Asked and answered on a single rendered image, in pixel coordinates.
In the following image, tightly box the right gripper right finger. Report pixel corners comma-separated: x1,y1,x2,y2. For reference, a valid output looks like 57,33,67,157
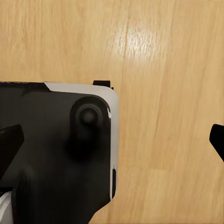
209,124,224,161

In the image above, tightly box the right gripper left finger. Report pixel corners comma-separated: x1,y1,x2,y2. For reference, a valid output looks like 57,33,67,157
0,124,24,180

